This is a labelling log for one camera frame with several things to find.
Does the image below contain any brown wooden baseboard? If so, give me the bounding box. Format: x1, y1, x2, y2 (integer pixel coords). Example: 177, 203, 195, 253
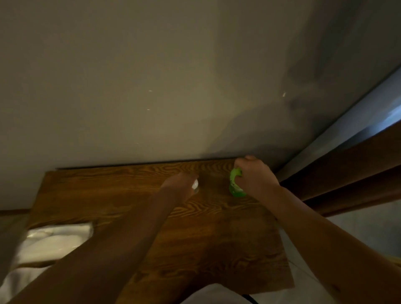
0, 209, 32, 217

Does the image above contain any green drink bottle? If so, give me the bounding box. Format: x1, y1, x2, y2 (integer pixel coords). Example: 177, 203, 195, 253
228, 167, 248, 198

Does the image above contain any person's right hand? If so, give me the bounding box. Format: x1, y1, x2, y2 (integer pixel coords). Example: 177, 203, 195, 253
233, 155, 280, 203

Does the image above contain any person's left hand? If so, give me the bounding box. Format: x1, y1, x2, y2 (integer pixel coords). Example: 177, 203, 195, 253
160, 172, 199, 204

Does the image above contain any white sheer curtain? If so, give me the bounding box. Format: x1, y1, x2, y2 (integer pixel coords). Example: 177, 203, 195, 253
275, 66, 401, 183

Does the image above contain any clear plastic tissue pack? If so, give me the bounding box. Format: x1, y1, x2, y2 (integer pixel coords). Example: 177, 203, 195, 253
15, 223, 94, 265

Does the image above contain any white wiping cloth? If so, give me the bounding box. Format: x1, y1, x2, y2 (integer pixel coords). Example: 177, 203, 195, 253
0, 265, 51, 304

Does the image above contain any person's right forearm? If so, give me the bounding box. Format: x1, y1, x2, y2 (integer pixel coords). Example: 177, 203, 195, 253
263, 185, 401, 304

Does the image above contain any person's left forearm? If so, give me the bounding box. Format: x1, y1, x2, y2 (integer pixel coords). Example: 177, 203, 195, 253
6, 187, 188, 304

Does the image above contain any brown curtain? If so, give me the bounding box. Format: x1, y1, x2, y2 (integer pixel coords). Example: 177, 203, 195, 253
280, 120, 401, 218

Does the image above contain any person's white shirt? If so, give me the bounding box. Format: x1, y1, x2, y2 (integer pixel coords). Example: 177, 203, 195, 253
180, 283, 251, 304

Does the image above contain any brown wooden table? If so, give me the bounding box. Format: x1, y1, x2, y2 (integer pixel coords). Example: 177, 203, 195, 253
18, 158, 295, 304

